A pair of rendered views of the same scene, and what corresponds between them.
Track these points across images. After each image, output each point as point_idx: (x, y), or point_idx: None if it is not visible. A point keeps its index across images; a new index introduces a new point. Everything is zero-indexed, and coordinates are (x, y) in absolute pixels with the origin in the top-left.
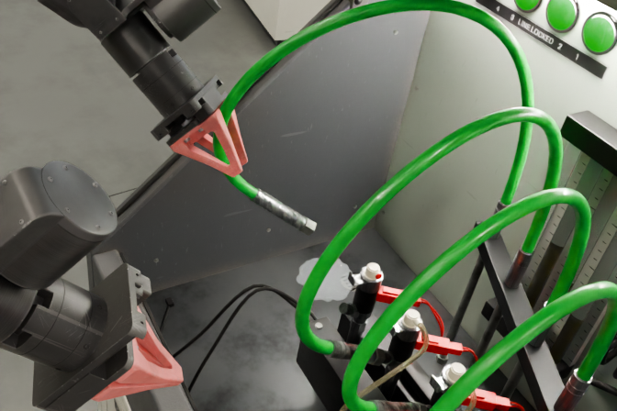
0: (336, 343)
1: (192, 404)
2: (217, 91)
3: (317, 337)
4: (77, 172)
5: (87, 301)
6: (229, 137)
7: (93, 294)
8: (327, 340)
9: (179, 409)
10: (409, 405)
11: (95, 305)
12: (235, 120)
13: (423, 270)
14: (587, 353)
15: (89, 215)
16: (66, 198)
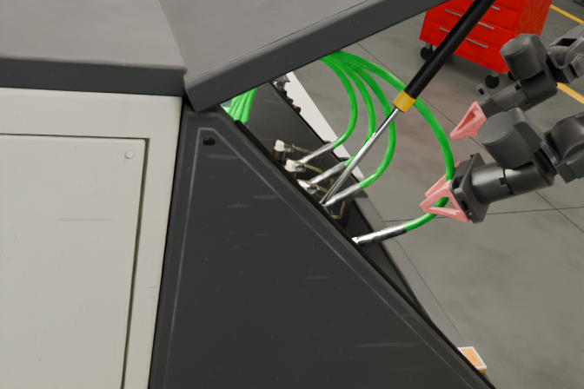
0: (355, 184)
1: (410, 287)
2: (459, 174)
3: (371, 175)
4: (519, 49)
5: (500, 93)
6: (441, 178)
7: (498, 98)
8: (360, 187)
9: (418, 286)
10: (315, 178)
11: (496, 95)
12: (438, 189)
13: (359, 80)
14: (248, 108)
15: (509, 44)
16: (518, 40)
